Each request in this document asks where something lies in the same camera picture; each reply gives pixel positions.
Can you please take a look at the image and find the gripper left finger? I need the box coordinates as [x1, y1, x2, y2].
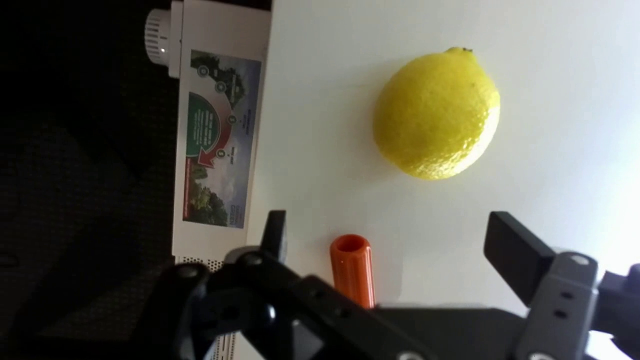
[131, 210, 435, 360]

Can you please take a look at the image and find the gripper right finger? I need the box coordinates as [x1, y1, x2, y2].
[483, 211, 640, 360]

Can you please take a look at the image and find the yellow lemon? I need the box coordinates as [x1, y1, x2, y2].
[372, 47, 501, 181]

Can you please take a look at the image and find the orange ribbed cap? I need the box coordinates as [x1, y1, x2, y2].
[329, 234, 376, 309]

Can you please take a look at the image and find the white radiator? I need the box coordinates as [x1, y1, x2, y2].
[168, 0, 273, 360]

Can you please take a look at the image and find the green and red sticker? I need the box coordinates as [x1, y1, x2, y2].
[182, 49, 263, 230]

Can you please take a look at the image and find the white thermostat knob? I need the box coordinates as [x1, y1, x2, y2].
[144, 8, 173, 66]

